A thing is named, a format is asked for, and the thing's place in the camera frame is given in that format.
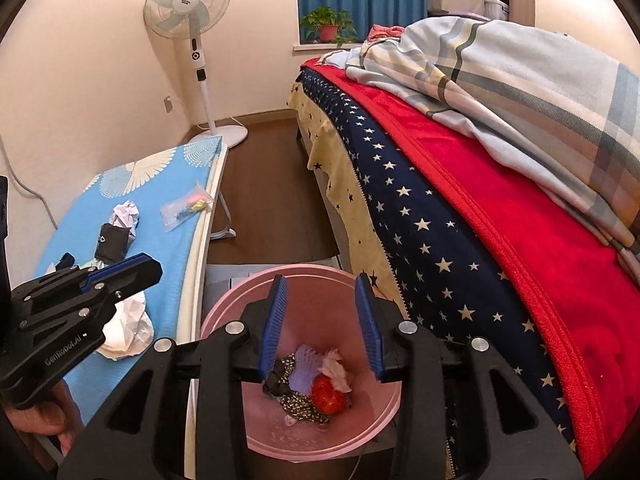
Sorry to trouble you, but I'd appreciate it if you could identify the white tissue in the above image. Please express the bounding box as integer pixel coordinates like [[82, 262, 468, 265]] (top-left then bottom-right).
[[320, 350, 354, 392]]

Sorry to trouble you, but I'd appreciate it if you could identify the potted green plant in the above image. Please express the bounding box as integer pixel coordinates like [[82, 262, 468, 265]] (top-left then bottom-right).
[[300, 6, 360, 45]]

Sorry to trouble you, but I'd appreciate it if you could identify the clear bag with colourful bits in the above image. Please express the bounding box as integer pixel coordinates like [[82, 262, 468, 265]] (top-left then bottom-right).
[[160, 186, 211, 232]]

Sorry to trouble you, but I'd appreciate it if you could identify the grey wall cable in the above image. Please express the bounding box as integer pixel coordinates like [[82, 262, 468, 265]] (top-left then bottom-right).
[[0, 135, 62, 232]]

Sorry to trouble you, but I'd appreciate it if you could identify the pink cloth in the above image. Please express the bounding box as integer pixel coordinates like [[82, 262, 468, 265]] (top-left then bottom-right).
[[366, 24, 404, 44]]

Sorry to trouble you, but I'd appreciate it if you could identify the plaid blanket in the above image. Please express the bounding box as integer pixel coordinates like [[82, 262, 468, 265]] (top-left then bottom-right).
[[345, 16, 640, 282]]

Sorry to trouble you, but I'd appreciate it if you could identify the white pedestal fan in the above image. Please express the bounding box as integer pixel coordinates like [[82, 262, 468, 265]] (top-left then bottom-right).
[[143, 0, 250, 150]]

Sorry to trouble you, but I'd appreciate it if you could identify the crumpled white paper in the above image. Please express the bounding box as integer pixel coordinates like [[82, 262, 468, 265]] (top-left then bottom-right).
[[109, 200, 142, 234]]

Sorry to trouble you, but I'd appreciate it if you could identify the navy star bed sheet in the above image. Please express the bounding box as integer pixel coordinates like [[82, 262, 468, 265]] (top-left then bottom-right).
[[297, 67, 582, 480]]

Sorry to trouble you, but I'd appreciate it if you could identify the clear storage bin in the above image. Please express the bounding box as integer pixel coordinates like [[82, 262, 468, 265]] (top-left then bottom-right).
[[482, 0, 511, 22]]

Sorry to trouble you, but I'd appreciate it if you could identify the yellow star bed sheet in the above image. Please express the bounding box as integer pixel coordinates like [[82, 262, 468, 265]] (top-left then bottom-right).
[[287, 80, 397, 307]]

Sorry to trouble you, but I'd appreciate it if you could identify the blue patterned table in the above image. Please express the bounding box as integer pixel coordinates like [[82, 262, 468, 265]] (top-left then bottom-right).
[[32, 139, 224, 426]]

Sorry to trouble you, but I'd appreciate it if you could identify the black dotted wrapper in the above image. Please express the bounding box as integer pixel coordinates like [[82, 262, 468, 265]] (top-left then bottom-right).
[[262, 352, 332, 424]]

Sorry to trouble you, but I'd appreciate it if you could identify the black snack packet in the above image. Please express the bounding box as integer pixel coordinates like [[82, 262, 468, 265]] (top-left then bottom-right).
[[95, 223, 132, 264]]

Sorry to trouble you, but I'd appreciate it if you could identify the white plastic bag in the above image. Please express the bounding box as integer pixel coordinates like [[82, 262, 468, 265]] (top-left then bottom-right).
[[77, 257, 156, 362]]

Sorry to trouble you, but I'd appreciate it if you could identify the white windowsill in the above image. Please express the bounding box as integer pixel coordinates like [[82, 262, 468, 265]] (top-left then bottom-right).
[[292, 40, 362, 53]]

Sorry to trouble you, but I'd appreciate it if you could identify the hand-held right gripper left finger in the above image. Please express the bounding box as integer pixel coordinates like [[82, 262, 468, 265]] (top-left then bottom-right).
[[56, 275, 290, 480]]

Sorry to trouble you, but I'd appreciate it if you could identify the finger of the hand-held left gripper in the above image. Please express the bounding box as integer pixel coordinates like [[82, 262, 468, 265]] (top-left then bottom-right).
[[19, 258, 164, 342], [11, 253, 152, 307]]

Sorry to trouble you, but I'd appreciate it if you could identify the person's left hand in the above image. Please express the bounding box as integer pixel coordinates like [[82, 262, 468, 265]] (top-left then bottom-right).
[[5, 382, 84, 456]]

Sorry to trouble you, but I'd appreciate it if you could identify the red crumpled wrapper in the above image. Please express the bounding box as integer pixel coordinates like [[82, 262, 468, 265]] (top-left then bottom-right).
[[312, 375, 349, 414]]

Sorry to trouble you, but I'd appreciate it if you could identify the pink plastic basin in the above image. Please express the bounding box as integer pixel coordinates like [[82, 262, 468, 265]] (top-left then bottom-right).
[[200, 265, 404, 459]]

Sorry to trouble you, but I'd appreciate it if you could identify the white foam fruit net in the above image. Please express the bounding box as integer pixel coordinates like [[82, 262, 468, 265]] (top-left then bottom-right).
[[290, 345, 329, 396]]

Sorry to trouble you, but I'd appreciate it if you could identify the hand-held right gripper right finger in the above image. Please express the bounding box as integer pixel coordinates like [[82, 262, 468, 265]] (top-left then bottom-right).
[[354, 274, 586, 480]]

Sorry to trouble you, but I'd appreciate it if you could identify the red blanket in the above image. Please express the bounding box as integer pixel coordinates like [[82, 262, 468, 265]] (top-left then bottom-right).
[[302, 57, 640, 480]]

